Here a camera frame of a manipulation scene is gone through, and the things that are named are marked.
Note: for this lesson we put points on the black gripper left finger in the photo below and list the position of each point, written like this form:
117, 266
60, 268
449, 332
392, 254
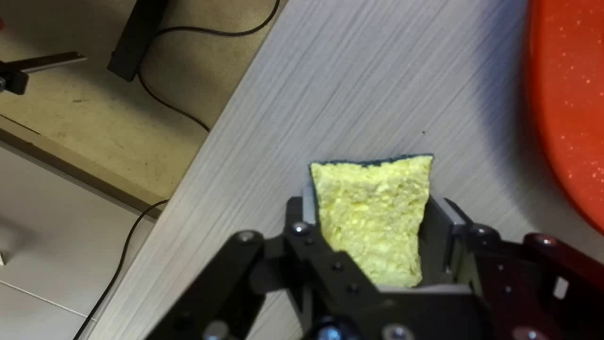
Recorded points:
313, 266

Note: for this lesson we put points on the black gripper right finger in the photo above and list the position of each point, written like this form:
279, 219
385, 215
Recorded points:
502, 277

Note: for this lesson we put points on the yellow green sponge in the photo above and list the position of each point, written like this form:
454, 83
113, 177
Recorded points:
369, 215

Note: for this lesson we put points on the red dinner plate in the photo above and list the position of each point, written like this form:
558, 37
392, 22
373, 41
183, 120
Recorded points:
571, 107

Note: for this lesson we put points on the black equipment stand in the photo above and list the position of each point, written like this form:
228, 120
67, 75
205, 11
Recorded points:
137, 39

